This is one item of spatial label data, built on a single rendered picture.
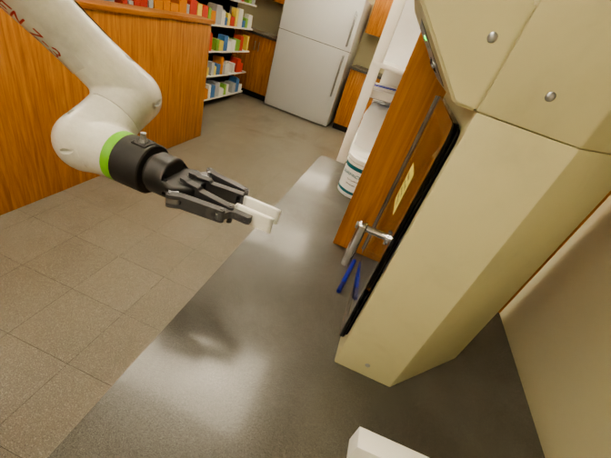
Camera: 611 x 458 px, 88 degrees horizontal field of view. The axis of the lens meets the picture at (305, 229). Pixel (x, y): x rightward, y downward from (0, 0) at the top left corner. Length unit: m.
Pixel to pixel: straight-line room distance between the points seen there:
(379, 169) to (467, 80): 0.44
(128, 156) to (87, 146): 0.07
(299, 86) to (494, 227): 5.22
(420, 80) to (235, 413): 0.70
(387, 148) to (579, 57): 0.45
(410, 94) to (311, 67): 4.76
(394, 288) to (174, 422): 0.37
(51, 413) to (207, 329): 1.10
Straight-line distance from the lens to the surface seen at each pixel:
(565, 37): 0.41
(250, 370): 0.59
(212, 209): 0.53
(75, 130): 0.68
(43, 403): 1.69
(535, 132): 0.42
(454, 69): 0.40
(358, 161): 1.14
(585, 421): 0.80
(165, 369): 0.59
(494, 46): 0.40
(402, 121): 0.78
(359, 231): 0.51
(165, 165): 0.59
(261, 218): 0.53
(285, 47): 5.62
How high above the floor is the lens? 1.45
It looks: 33 degrees down
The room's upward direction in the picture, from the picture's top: 19 degrees clockwise
